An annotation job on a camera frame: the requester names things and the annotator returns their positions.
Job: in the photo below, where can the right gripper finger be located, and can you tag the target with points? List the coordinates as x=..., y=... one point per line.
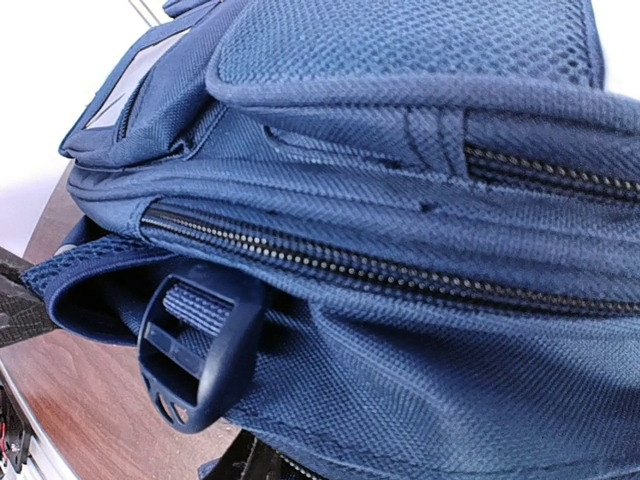
x=248, y=458

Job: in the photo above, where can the navy blue backpack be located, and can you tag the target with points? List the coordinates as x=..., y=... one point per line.
x=390, y=239

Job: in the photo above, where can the front aluminium rail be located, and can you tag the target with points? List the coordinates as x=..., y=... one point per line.
x=34, y=444

